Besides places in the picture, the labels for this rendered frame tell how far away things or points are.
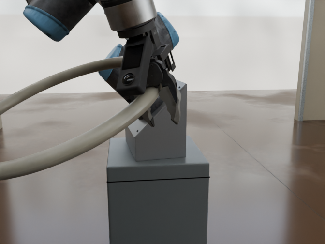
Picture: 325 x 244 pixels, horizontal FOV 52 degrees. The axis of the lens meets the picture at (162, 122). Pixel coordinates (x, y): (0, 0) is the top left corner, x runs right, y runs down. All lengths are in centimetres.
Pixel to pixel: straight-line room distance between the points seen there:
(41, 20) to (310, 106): 568
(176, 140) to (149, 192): 23
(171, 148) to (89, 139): 81
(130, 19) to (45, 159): 27
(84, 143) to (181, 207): 87
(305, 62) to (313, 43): 32
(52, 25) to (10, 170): 29
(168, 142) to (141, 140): 11
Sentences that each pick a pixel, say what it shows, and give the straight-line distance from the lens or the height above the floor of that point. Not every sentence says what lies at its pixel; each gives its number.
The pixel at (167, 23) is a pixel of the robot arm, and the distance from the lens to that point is 132.
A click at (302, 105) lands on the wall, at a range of 603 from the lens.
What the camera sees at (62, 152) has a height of 114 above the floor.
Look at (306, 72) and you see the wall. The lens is 596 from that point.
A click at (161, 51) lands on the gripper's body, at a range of 65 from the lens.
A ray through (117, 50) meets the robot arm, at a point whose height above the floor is 127.
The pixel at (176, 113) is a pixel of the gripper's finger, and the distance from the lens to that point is 67.
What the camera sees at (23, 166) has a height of 111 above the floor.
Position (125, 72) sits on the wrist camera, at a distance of 59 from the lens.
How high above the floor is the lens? 131
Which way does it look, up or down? 14 degrees down
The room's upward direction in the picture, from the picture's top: straight up
